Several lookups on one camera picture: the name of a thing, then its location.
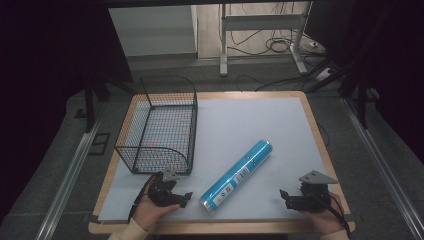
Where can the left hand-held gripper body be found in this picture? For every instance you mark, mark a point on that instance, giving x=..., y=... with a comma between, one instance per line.
x=160, y=193

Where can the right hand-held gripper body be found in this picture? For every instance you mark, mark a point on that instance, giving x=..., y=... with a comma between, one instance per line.
x=310, y=198

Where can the person's left hand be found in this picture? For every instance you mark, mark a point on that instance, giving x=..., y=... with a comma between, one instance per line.
x=151, y=210

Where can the person's right hand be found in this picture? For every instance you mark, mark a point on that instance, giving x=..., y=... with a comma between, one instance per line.
x=325, y=220

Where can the blue cylindrical roll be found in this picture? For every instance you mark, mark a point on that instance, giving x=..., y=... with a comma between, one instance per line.
x=235, y=178

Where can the pale grey table mat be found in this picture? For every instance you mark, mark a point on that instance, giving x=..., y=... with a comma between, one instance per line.
x=240, y=126

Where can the black tripod stand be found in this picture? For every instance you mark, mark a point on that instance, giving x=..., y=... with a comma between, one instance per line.
x=93, y=90
x=353, y=83

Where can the white power strip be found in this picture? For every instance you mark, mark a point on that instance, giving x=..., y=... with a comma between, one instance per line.
x=324, y=74

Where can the black floor bracket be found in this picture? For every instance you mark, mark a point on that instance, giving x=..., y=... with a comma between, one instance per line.
x=99, y=144

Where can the aluminium floor rail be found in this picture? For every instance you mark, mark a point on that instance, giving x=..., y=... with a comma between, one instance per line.
x=383, y=166
x=66, y=181

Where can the white wall panel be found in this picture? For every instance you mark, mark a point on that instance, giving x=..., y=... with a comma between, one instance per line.
x=153, y=30

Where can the white metal desk frame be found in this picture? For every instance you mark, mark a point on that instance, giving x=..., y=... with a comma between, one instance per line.
x=263, y=22

